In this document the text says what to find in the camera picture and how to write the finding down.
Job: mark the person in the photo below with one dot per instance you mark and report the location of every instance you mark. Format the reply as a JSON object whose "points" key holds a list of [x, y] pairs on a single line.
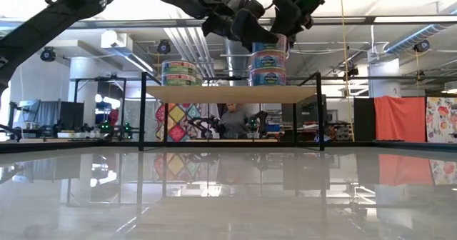
{"points": [[233, 122]]}

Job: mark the striped flexible duct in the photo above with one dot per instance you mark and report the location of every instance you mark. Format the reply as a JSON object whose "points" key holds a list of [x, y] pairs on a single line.
{"points": [[417, 36]]}

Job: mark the black background robot arm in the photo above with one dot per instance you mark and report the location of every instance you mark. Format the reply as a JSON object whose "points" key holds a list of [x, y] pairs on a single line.
{"points": [[205, 124], [258, 120]]}

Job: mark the floral cloth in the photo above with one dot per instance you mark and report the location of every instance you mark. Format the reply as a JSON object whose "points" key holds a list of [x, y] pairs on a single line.
{"points": [[442, 120]]}

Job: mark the black metal table frame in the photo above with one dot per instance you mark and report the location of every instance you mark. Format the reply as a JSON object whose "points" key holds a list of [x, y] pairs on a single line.
{"points": [[53, 147]]}

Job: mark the blue box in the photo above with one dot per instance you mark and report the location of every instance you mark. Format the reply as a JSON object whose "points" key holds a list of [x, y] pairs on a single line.
{"points": [[273, 128]]}

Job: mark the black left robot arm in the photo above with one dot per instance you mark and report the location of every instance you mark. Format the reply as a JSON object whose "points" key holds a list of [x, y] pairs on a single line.
{"points": [[53, 15]]}

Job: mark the black ceiling camera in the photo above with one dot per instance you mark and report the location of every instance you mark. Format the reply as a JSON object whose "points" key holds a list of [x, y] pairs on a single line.
{"points": [[422, 46], [163, 47], [351, 71], [47, 55]]}

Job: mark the red object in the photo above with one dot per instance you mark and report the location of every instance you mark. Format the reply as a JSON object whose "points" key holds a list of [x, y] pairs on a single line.
{"points": [[113, 118]]}

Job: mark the black panel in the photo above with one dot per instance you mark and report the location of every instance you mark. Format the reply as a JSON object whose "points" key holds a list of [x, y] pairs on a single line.
{"points": [[364, 118]]}

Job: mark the colourful patchwork quilt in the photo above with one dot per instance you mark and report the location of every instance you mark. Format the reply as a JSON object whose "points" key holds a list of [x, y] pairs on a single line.
{"points": [[177, 124]]}

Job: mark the silver ventilation duct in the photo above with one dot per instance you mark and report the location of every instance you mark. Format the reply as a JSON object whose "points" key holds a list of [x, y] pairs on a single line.
{"points": [[237, 65]]}

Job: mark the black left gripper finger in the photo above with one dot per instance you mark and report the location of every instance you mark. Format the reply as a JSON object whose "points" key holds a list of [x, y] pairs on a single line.
{"points": [[255, 31], [219, 27]]}

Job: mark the orange cloth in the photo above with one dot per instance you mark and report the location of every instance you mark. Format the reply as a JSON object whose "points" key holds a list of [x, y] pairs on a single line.
{"points": [[400, 118]]}

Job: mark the grey curtain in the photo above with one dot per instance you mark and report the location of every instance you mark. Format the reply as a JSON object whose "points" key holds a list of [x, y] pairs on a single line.
{"points": [[50, 114]]}

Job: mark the black rig frame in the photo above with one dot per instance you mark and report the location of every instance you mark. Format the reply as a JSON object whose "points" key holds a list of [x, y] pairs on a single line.
{"points": [[96, 79]]}

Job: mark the wooden shelf black frame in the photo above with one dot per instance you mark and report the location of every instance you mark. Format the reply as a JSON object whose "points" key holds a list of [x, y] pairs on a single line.
{"points": [[228, 94]]}

